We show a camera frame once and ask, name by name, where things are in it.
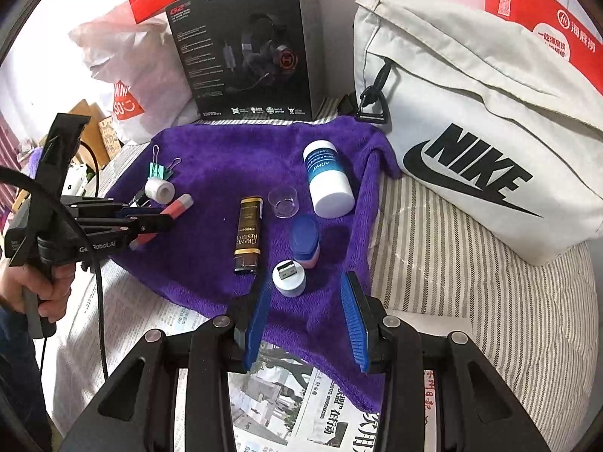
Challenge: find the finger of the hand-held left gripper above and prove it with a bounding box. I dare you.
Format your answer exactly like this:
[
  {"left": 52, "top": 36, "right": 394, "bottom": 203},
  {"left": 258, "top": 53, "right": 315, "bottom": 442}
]
[
  {"left": 61, "top": 195, "right": 163, "bottom": 220},
  {"left": 75, "top": 213, "right": 176, "bottom": 246}
]

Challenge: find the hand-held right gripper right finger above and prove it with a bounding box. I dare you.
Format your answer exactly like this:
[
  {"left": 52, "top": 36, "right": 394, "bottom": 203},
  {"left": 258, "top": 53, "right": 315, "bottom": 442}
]
[{"left": 339, "top": 270, "right": 552, "bottom": 452}]

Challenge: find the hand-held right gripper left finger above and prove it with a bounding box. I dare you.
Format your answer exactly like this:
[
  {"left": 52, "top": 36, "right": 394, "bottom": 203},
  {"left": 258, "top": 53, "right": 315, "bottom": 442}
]
[{"left": 59, "top": 268, "right": 274, "bottom": 452}]

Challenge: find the pink lip balm tube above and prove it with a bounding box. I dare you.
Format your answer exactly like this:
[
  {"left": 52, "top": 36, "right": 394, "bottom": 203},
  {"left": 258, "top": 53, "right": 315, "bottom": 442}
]
[{"left": 128, "top": 193, "right": 195, "bottom": 250}]

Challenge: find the white usb adapter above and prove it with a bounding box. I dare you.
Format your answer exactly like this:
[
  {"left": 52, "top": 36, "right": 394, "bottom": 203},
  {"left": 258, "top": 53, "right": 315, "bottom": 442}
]
[{"left": 272, "top": 259, "right": 307, "bottom": 298}]

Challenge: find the small blue-capped pink bottle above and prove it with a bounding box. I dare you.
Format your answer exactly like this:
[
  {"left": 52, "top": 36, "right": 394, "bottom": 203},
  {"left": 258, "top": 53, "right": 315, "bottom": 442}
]
[{"left": 289, "top": 214, "right": 321, "bottom": 270}]

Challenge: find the person's left forearm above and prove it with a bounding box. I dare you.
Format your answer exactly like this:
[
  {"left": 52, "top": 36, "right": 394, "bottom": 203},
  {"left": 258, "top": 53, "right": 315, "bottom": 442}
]
[{"left": 0, "top": 308, "right": 52, "bottom": 452}]

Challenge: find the person's left hand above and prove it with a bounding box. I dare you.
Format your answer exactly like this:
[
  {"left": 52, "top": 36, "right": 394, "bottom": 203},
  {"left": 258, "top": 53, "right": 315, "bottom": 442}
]
[{"left": 0, "top": 257, "right": 75, "bottom": 325}]

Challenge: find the white tape roll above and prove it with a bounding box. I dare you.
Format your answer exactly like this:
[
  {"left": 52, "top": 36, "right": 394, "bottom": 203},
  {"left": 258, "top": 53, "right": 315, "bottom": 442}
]
[{"left": 144, "top": 177, "right": 176, "bottom": 204}]

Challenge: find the white spotted cloth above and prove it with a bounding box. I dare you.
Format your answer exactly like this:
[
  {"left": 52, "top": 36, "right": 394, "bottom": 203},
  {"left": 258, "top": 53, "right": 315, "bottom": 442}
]
[{"left": 63, "top": 165, "right": 97, "bottom": 195}]

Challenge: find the green binder clip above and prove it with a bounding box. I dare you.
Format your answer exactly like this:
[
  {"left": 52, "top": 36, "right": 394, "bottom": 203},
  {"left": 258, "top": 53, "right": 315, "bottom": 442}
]
[{"left": 148, "top": 145, "right": 184, "bottom": 182}]

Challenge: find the patterned cardboard box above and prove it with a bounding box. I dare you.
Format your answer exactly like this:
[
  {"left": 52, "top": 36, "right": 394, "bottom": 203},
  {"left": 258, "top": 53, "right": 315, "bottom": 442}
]
[{"left": 96, "top": 115, "right": 122, "bottom": 161}]

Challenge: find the newspaper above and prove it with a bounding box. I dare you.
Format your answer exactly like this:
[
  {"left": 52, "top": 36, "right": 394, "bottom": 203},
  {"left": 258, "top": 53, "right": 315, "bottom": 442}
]
[{"left": 47, "top": 254, "right": 472, "bottom": 452}]

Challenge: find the black gold rectangular packet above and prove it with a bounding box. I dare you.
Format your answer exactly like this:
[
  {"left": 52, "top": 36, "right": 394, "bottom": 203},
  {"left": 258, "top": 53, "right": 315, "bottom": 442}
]
[{"left": 233, "top": 196, "right": 263, "bottom": 275}]

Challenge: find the purple fleece towel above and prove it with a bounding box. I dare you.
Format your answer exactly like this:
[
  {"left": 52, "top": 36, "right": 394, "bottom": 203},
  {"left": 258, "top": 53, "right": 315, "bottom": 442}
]
[{"left": 104, "top": 115, "right": 403, "bottom": 412}]

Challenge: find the wooden furniture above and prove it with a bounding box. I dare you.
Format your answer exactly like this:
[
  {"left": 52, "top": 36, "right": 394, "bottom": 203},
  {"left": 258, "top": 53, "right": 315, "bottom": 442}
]
[{"left": 14, "top": 99, "right": 102, "bottom": 170}]

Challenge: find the small clear plastic cup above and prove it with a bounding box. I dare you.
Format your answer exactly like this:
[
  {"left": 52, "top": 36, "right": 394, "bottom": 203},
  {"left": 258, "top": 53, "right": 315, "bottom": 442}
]
[{"left": 268, "top": 186, "right": 301, "bottom": 218}]

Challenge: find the white bottle with blue label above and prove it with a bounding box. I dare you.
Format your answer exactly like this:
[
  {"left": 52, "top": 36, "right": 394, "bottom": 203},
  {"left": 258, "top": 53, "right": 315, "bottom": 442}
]
[{"left": 302, "top": 140, "right": 355, "bottom": 218}]

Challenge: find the white plastic bag red print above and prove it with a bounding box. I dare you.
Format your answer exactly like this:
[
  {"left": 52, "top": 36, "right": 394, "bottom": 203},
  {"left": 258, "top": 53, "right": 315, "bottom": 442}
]
[{"left": 68, "top": 1, "right": 201, "bottom": 144}]

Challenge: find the black headset box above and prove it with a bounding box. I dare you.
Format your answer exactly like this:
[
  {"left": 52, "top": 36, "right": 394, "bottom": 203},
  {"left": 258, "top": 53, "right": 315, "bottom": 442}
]
[{"left": 165, "top": 0, "right": 323, "bottom": 123}]

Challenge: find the white canvas bag black logo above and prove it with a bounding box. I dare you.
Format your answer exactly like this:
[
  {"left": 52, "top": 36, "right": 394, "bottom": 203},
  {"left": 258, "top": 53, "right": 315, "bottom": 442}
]
[{"left": 353, "top": 0, "right": 603, "bottom": 267}]

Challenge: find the red bag with white print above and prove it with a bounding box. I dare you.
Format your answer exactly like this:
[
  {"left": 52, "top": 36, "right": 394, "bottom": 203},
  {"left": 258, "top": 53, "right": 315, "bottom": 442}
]
[{"left": 485, "top": 0, "right": 603, "bottom": 97}]

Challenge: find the black cable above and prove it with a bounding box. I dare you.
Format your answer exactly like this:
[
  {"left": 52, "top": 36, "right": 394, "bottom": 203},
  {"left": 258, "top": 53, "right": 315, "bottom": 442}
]
[{"left": 0, "top": 167, "right": 107, "bottom": 382}]

